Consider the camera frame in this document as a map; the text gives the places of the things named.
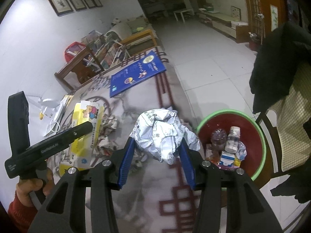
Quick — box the red bag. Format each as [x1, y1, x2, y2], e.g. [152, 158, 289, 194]
[64, 42, 86, 63]

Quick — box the red basin with green rim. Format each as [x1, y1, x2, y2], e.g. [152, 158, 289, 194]
[196, 109, 267, 181]

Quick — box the grey newspaper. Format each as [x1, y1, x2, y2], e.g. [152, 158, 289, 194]
[130, 108, 201, 165]

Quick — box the red pot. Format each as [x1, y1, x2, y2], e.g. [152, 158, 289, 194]
[248, 31, 260, 51]

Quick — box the white low cabinet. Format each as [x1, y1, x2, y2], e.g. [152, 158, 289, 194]
[198, 10, 249, 38]

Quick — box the white stool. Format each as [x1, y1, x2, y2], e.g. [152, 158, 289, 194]
[173, 8, 195, 24]

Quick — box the wooden chair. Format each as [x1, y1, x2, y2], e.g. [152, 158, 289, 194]
[54, 46, 107, 90]

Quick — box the white desk lamp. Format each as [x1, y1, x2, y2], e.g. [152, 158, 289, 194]
[28, 96, 65, 136]

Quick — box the rack of picture books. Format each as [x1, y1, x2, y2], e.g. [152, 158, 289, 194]
[81, 30, 130, 70]

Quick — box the crumpled brown paper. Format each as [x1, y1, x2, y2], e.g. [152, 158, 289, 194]
[97, 136, 122, 156]
[98, 115, 119, 136]

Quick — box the checked chair cushion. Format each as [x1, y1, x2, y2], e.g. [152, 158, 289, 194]
[270, 63, 311, 173]

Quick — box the wooden door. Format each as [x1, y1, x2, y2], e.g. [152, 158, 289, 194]
[242, 0, 287, 45]

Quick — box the white labelled plastic bottle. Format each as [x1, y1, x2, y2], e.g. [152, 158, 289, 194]
[224, 126, 241, 154]

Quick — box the black jacket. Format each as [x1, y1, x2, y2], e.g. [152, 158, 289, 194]
[249, 22, 311, 113]

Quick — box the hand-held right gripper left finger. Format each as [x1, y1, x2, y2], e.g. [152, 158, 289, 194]
[28, 137, 135, 233]

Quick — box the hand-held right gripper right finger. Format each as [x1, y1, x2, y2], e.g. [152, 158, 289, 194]
[178, 138, 283, 233]

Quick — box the yellow tissue box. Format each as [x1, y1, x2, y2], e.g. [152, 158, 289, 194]
[59, 101, 105, 175]

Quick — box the clear purple plastic bottle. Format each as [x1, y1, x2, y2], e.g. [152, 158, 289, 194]
[210, 128, 227, 151]

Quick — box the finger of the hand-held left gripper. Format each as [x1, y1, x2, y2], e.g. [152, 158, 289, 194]
[58, 122, 94, 148]

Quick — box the small framed picture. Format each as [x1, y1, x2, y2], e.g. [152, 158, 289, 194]
[230, 5, 241, 20]

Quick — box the blue and white small box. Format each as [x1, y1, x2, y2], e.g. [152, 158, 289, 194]
[220, 150, 242, 168]

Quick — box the wooden sofa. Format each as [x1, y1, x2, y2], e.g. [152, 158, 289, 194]
[107, 17, 161, 56]

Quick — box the person's left hand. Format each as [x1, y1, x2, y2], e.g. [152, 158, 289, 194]
[15, 167, 55, 205]

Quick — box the person's left forearm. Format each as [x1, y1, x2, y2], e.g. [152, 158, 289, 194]
[7, 190, 39, 233]

